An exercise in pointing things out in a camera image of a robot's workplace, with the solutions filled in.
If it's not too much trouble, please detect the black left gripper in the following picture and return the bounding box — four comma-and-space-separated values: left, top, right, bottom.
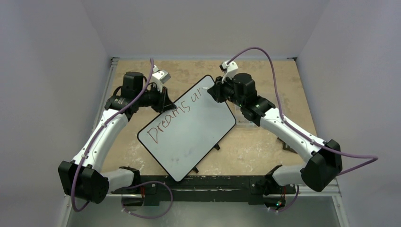
136, 83, 176, 114

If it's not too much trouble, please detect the white whiteboard black frame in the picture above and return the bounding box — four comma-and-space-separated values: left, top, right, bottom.
137, 75, 236, 182

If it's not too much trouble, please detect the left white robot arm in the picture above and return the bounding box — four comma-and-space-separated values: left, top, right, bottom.
58, 70, 176, 204

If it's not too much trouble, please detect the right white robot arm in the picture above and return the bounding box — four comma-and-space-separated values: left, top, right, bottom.
207, 73, 342, 194

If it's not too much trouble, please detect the clear plastic screw organizer box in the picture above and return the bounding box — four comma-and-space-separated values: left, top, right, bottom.
234, 105, 257, 128

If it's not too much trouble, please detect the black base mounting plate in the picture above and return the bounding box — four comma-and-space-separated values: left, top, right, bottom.
111, 175, 296, 208

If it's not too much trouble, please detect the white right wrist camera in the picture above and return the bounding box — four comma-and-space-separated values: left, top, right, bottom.
219, 60, 238, 83

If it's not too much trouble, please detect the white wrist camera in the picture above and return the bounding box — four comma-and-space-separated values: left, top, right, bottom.
150, 70, 171, 87
219, 60, 238, 83

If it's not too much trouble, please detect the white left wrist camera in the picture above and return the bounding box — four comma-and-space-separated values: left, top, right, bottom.
150, 70, 171, 87

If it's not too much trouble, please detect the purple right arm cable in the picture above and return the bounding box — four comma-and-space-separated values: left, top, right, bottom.
228, 47, 379, 214

